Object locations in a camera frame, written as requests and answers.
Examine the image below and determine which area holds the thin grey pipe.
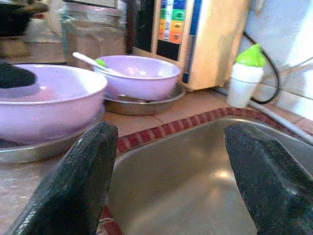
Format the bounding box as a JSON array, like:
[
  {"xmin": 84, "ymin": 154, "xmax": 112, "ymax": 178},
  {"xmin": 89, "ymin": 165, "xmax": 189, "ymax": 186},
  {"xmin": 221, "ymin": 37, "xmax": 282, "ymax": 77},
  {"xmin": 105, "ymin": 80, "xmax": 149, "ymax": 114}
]
[{"xmin": 215, "ymin": 85, "xmax": 313, "ymax": 138}]

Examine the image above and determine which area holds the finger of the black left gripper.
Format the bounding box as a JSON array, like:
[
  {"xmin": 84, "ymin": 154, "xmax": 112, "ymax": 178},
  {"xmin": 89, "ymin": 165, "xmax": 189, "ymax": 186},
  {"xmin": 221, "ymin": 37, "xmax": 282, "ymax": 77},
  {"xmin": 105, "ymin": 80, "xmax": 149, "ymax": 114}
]
[{"xmin": 0, "ymin": 63, "xmax": 39, "ymax": 90}]

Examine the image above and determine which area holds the black purifier cable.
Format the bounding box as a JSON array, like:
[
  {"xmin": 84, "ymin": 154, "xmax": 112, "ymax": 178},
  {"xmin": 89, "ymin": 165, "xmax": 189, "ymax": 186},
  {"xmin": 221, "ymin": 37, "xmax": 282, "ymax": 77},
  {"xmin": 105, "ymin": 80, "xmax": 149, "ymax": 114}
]
[{"xmin": 244, "ymin": 32, "xmax": 282, "ymax": 104}]

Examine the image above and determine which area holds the round steel plate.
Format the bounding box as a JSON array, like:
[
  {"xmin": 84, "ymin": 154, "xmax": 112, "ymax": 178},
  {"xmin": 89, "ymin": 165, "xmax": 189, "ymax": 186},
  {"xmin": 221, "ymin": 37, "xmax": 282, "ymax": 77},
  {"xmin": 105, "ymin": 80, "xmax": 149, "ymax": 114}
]
[
  {"xmin": 103, "ymin": 82, "xmax": 187, "ymax": 117},
  {"xmin": 0, "ymin": 114, "xmax": 106, "ymax": 165}
]

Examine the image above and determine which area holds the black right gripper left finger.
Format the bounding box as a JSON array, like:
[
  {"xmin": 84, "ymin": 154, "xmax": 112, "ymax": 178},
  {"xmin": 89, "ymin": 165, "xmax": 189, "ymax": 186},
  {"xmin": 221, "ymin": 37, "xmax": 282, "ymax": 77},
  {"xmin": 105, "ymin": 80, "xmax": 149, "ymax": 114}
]
[{"xmin": 4, "ymin": 121, "xmax": 119, "ymax": 235}]

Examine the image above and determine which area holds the stainless steel sink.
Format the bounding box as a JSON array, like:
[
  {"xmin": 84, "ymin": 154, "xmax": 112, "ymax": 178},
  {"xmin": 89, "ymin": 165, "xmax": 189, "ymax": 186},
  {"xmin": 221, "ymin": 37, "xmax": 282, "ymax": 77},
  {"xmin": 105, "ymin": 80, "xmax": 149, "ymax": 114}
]
[{"xmin": 107, "ymin": 116, "xmax": 313, "ymax": 235}]

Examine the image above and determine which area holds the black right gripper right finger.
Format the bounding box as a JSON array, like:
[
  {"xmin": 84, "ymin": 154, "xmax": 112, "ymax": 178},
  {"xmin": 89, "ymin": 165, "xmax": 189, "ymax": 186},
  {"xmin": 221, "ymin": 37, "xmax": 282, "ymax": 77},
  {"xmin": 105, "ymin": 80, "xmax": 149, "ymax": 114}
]
[{"xmin": 224, "ymin": 124, "xmax": 313, "ymax": 235}]

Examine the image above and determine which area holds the clear blender jar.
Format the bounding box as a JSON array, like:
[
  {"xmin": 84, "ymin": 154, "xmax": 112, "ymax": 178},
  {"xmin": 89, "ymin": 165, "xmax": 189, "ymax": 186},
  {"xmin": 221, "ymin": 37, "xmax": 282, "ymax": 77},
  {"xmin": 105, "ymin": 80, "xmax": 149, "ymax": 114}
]
[{"xmin": 60, "ymin": 0, "xmax": 128, "ymax": 70}]

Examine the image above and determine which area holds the beige water purifier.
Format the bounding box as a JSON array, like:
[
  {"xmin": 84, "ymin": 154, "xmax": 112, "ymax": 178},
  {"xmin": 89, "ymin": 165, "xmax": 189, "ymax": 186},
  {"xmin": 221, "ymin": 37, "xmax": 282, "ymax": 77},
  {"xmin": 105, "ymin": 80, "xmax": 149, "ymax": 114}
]
[{"xmin": 133, "ymin": 0, "xmax": 253, "ymax": 92}]

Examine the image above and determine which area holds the white bottle green cap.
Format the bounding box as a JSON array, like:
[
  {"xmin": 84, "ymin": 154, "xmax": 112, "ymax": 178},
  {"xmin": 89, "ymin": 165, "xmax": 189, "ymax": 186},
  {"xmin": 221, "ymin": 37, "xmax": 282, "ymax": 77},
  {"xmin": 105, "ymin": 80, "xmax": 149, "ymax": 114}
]
[{"xmin": 226, "ymin": 43, "xmax": 266, "ymax": 109}]

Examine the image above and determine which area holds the white and green spoon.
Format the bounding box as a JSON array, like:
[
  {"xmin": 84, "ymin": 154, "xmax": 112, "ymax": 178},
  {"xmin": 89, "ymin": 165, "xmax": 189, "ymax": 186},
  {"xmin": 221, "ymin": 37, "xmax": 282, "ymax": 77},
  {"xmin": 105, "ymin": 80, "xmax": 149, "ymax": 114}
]
[{"xmin": 72, "ymin": 51, "xmax": 123, "ymax": 75}]

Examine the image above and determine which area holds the lilac plastic bowl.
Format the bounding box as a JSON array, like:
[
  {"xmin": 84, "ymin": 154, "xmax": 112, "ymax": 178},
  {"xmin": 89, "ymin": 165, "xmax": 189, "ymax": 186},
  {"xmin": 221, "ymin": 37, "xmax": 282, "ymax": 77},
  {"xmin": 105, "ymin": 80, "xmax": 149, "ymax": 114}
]
[
  {"xmin": 93, "ymin": 55, "xmax": 182, "ymax": 102},
  {"xmin": 0, "ymin": 63, "xmax": 109, "ymax": 144}
]

